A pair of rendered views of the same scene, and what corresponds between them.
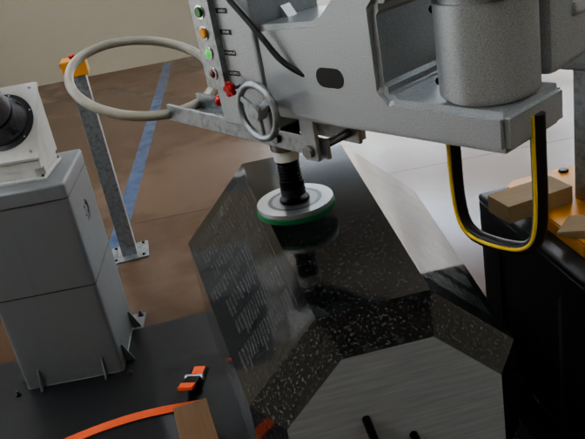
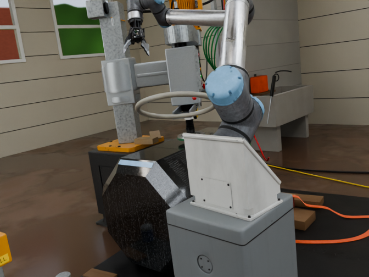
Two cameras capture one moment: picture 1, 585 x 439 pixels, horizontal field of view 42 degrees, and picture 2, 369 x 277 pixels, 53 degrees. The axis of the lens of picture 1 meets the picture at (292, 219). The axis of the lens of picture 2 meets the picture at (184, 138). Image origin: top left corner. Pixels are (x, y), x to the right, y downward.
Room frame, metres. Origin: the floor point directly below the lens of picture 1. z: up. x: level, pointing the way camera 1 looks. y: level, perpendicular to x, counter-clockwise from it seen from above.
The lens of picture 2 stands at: (3.97, 1.92, 1.45)
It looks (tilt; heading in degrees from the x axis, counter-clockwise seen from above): 11 degrees down; 224
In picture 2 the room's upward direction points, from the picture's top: 7 degrees counter-clockwise
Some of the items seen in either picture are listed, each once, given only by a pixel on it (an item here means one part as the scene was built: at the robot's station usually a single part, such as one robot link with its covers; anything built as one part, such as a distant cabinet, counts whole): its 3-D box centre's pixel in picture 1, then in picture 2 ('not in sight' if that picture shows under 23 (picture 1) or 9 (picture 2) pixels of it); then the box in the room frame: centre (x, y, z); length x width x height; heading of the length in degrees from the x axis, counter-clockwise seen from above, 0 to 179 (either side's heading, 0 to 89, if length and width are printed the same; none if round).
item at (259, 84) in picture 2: not in sight; (261, 83); (-1.18, -1.28, 1.00); 0.50 x 0.22 x 0.33; 1
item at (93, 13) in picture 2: not in sight; (97, 9); (1.98, -0.89, 2.00); 0.20 x 0.18 x 0.15; 97
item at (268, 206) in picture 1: (295, 200); (190, 134); (1.92, -0.02, 0.90); 0.21 x 0.21 x 0.01
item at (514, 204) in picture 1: (529, 199); (146, 140); (1.85, -0.65, 0.81); 0.20 x 0.10 x 0.05; 105
